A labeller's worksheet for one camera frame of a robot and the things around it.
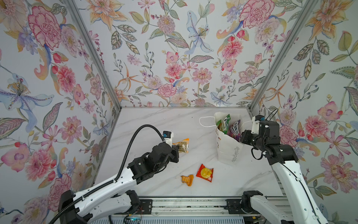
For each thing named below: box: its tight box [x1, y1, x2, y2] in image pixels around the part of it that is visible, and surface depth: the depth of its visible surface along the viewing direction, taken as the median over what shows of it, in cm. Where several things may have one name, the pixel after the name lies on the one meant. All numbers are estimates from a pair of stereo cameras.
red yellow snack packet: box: [195, 163, 214, 183], surface depth 86 cm
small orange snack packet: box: [180, 174, 194, 187], surface depth 84 cm
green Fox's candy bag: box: [222, 113, 231, 135], surface depth 80 cm
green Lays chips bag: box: [215, 119, 222, 130], surface depth 90 cm
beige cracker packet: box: [172, 138, 190, 154], surface depth 73 cm
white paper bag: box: [199, 112, 253, 166], surface depth 79 cm
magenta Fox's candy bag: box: [226, 119, 241, 142], surface depth 80 cm
